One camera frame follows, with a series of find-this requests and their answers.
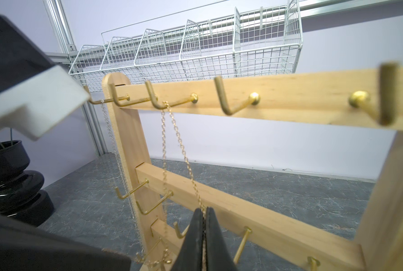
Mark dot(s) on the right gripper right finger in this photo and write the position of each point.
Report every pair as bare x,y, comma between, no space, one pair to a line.
218,257

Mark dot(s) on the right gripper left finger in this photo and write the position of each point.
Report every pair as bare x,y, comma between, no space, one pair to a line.
191,254

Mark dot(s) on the white wire wall shelf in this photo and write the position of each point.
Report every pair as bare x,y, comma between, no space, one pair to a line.
267,41

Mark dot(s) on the black ribbed vase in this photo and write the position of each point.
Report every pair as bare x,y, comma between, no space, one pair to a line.
21,195

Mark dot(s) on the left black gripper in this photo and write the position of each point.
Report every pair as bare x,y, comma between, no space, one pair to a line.
26,248

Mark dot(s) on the wooden jewelry display stand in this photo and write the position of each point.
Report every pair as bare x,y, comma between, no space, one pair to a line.
364,98

